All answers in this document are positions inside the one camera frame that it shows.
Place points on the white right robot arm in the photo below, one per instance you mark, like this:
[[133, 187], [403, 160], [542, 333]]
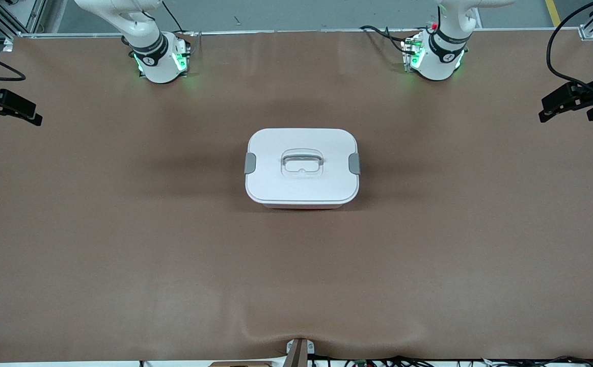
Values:
[[154, 66]]

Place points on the white box lid grey latches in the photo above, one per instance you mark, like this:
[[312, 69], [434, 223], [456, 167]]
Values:
[[276, 186]]

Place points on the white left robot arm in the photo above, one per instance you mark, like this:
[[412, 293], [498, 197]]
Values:
[[441, 61]]

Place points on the brown wooden board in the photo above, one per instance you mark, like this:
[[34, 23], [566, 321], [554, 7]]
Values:
[[240, 364]]

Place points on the brown table mat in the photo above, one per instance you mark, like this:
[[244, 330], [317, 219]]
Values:
[[296, 280]]

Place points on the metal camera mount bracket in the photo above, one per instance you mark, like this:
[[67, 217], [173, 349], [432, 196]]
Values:
[[299, 354]]

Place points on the aluminium frame profiles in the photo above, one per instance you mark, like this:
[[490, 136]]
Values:
[[35, 18]]

